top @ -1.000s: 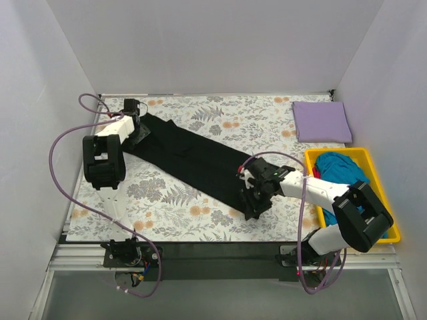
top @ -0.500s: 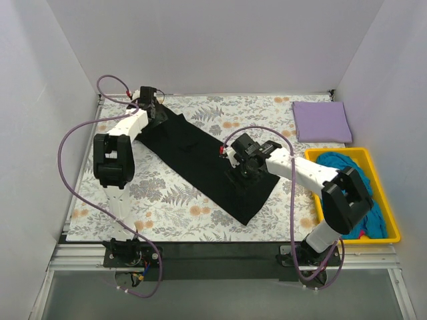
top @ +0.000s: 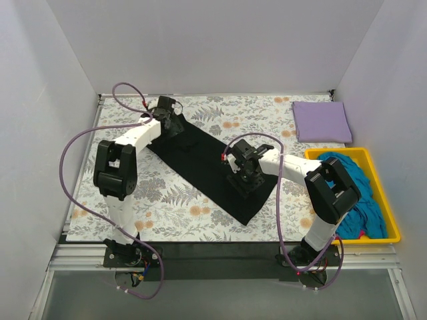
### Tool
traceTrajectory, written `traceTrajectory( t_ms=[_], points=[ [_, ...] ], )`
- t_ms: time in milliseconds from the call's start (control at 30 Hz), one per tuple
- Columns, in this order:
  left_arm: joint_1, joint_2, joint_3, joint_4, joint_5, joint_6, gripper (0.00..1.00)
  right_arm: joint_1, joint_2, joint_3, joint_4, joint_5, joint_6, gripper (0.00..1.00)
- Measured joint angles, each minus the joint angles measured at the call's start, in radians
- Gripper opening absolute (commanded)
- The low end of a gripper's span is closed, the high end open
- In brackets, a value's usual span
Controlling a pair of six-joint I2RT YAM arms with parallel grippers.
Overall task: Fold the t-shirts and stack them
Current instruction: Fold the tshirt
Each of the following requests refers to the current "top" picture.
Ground black t-shirt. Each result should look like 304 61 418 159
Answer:
148 115 277 225

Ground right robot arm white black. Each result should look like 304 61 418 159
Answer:
221 139 361 271

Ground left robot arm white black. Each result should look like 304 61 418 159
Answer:
93 96 183 267

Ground floral patterned table mat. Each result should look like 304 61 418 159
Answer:
66 95 330 241

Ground folded purple t-shirt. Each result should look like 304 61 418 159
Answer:
292 101 352 143

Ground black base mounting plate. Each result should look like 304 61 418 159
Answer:
103 242 344 283

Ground yellow plastic bin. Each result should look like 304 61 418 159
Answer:
305 147 401 245

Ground teal t-shirt in bin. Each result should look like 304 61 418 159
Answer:
317 152 388 239

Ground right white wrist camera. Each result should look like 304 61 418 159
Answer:
221 152 246 174

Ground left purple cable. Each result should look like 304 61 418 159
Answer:
61 82 165 299

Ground purple cable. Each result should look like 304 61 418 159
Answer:
222 133 344 291
61 82 165 299

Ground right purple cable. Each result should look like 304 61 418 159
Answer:
222 133 344 291

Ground aluminium frame rail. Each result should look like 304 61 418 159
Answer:
48 243 400 271

